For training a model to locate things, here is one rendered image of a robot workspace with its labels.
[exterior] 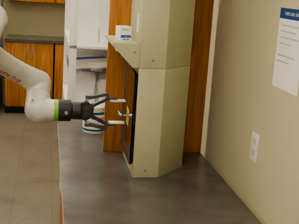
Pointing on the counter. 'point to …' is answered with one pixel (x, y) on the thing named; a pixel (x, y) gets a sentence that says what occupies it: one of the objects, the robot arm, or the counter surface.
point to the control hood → (127, 50)
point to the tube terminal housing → (161, 84)
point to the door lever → (123, 114)
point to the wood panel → (114, 85)
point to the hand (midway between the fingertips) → (119, 111)
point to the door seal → (135, 118)
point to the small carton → (123, 33)
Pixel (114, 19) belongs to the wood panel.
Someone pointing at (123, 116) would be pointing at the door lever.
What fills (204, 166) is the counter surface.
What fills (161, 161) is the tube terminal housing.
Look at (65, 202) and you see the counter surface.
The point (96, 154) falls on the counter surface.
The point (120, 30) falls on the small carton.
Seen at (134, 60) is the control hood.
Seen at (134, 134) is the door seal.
